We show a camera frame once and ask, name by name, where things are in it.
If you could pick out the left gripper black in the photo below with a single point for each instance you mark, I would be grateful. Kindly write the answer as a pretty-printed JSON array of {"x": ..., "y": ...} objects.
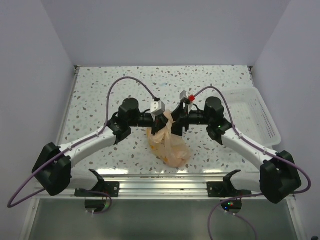
[{"x": 159, "y": 122}]

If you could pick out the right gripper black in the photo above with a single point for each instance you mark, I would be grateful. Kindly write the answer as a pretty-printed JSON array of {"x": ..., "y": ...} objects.
[{"x": 179, "y": 113}]

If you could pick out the orange translucent plastic bag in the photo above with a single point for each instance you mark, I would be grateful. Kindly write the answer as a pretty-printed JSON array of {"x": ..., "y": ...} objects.
[{"x": 170, "y": 148}]

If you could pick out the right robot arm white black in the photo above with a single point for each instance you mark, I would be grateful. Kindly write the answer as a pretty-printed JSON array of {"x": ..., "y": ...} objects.
[{"x": 276, "y": 177}]

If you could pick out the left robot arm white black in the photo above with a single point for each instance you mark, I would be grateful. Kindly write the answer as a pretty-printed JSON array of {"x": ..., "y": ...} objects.
[{"x": 55, "y": 168}]

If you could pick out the white plastic tray basket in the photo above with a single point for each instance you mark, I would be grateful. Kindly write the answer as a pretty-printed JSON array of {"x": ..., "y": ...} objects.
[{"x": 251, "y": 115}]

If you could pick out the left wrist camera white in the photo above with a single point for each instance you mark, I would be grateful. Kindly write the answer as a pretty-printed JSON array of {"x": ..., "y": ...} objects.
[{"x": 157, "y": 108}]

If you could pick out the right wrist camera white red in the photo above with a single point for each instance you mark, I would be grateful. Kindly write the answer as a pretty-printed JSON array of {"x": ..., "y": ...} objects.
[{"x": 187, "y": 98}]

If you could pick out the aluminium rail frame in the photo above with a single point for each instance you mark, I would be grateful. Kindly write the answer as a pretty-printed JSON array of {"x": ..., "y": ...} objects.
[{"x": 99, "y": 91}]

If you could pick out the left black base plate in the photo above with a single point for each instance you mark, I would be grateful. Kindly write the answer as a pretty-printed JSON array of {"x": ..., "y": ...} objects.
[{"x": 110, "y": 188}]

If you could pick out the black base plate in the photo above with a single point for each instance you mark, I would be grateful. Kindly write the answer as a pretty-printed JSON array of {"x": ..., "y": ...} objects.
[
  {"x": 110, "y": 188},
  {"x": 219, "y": 189}
]

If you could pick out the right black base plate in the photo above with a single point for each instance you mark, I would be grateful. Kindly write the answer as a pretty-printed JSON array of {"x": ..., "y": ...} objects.
[{"x": 219, "y": 189}]

